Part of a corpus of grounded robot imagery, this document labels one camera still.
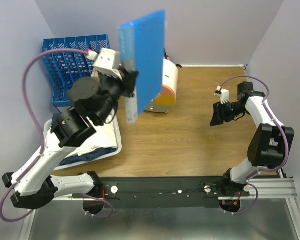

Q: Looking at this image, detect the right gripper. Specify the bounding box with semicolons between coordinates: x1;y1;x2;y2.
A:
209;100;248;127

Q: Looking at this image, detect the yellow drawer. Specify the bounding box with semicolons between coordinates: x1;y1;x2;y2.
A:
151;94;177;107

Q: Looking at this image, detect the grey bottom drawer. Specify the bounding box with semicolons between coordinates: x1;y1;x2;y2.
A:
145;104;173;114

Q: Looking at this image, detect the blue document folder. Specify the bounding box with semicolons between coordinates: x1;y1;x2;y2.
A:
117;9;166;124

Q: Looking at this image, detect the orange paperback book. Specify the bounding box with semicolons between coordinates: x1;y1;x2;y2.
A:
91;68;102;84

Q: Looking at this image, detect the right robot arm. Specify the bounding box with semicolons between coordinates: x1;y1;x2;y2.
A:
210;81;295;196

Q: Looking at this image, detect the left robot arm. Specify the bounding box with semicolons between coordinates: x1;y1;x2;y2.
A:
2;68;139;210

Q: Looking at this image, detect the white mini drawer cabinet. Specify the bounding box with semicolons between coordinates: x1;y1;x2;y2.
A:
143;58;179;114

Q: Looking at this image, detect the white folded cloth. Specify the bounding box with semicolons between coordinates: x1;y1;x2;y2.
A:
67;123;119;161

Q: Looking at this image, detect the blue plastic file organizer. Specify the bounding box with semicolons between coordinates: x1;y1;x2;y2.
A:
41;34;111;112

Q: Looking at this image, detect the white laundry basket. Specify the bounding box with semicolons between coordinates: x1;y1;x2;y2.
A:
55;116;122;171

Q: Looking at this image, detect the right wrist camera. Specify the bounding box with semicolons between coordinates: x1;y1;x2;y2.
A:
214;86;230;105

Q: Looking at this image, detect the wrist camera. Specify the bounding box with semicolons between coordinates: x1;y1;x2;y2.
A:
93;48;123;80
214;86;230;105

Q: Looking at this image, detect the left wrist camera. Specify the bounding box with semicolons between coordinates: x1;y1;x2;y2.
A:
93;48;123;80

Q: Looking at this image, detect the aluminium frame rail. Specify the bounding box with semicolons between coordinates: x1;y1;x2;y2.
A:
36;175;297;201

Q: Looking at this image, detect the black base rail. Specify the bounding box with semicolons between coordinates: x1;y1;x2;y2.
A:
98;176;250;209

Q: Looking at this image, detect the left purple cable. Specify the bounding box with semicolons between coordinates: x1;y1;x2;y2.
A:
0;48;96;223

